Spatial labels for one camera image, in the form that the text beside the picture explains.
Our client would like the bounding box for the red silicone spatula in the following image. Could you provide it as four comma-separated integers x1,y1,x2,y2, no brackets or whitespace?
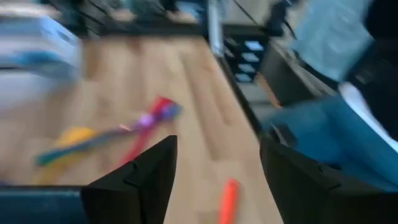
119,95,177,166

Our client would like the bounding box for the black equipment rack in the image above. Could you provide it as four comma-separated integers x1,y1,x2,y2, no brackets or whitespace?
223,24,271,86

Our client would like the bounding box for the yellow silicone spatula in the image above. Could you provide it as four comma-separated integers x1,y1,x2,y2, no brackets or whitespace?
36,126,99,185

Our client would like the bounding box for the orange silicone spatula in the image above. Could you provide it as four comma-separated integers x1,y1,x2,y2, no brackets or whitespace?
218,178,241,224

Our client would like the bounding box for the clear plastic bin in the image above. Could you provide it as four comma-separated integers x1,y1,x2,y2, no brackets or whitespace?
0,14,83,111

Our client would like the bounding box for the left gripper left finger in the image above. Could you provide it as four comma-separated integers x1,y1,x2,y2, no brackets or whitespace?
0,134,179,224

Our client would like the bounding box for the silver frame bracket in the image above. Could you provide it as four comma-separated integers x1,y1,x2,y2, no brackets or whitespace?
206,0,224,58

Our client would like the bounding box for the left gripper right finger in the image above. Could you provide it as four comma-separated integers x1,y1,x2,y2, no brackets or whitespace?
259,136,398,224

